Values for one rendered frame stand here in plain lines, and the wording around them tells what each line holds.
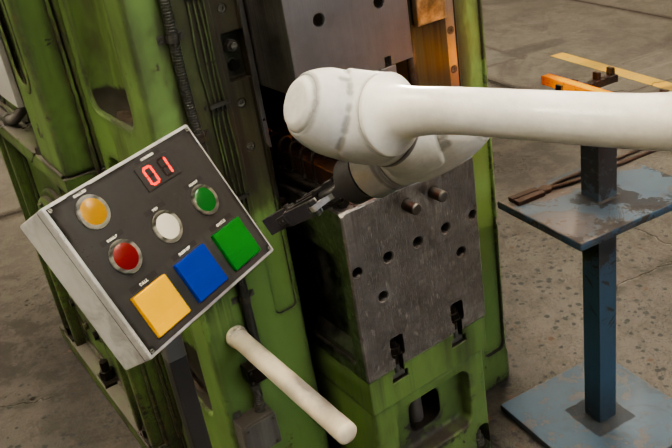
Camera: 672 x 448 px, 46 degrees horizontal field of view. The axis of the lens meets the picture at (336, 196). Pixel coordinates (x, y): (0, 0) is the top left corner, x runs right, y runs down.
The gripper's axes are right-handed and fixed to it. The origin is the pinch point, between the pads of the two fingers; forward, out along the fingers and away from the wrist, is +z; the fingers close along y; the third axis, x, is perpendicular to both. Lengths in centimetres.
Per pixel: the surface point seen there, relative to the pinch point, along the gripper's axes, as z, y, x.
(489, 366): 52, 88, -83
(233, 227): 12.4, 1.2, 2.7
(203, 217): 13.1, -2.5, 7.2
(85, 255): 13.1, -25.5, 13.2
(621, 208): -14, 81, -49
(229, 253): 12.4, -3.0, -0.4
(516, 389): 50, 91, -95
